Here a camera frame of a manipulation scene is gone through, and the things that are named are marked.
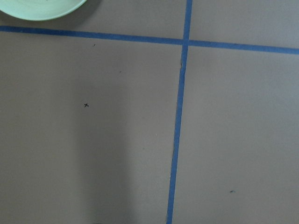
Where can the green plate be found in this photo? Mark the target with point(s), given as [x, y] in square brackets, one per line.
[39, 10]

